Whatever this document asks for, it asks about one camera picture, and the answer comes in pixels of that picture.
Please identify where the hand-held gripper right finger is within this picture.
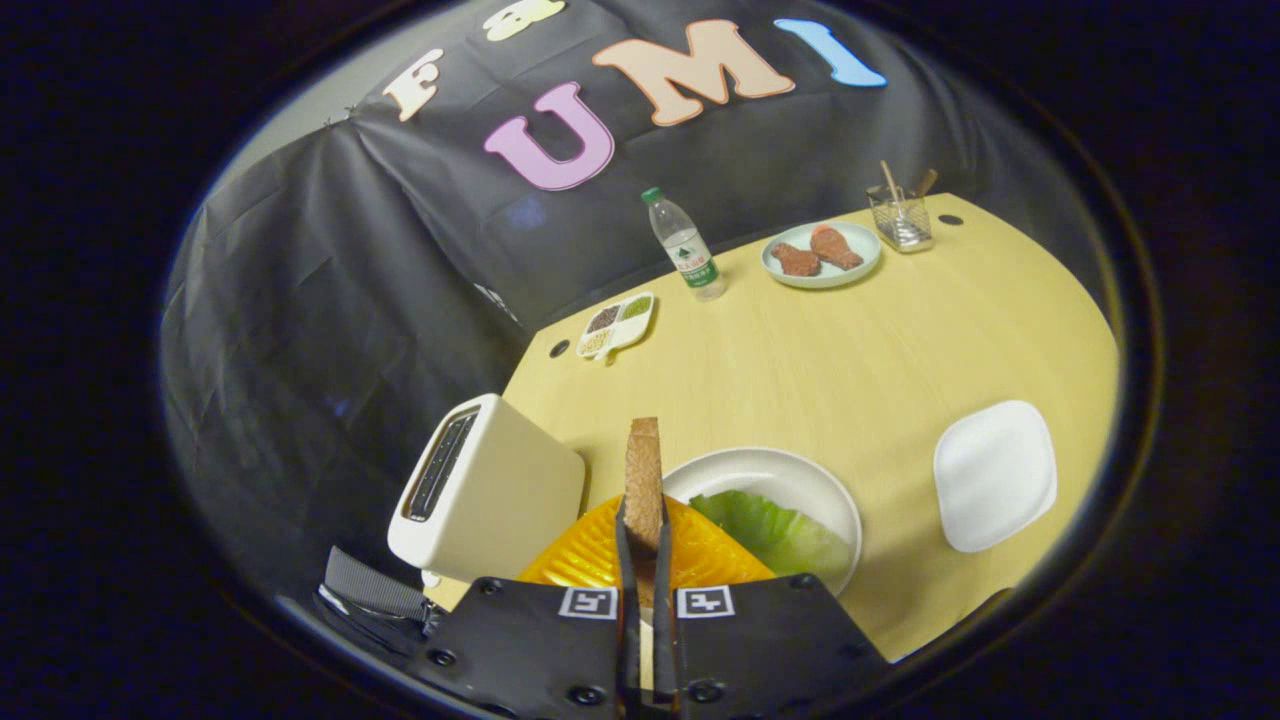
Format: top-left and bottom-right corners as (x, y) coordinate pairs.
(655, 495), (891, 720)

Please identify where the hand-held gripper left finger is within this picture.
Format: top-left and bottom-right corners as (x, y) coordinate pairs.
(410, 495), (646, 720)

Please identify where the green lettuce leaf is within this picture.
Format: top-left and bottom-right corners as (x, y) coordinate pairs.
(688, 489), (853, 581)

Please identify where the toast bread slice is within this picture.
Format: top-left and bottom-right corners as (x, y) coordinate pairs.
(624, 417), (665, 611)

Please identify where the white toaster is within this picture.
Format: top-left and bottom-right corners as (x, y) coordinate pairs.
(387, 393), (587, 586)

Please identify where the cream round plate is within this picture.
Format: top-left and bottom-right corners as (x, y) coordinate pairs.
(660, 446), (863, 599)

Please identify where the dark fabric object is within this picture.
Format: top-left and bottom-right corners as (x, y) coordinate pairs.
(318, 545), (441, 641)

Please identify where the white divided condiment tray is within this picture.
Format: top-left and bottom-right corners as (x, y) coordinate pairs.
(576, 291), (657, 361)

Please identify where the white square plate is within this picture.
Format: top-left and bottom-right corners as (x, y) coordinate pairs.
(933, 400), (1058, 554)

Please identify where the clear plastic water bottle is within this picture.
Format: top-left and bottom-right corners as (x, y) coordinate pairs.
(641, 186), (728, 302)

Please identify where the pale green round plate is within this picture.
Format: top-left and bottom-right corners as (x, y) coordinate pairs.
(761, 221), (883, 290)

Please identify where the clear utensil holder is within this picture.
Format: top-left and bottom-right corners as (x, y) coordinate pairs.
(866, 184), (934, 254)

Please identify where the black backdrop cloth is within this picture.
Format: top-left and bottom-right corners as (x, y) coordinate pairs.
(160, 0), (1101, 601)

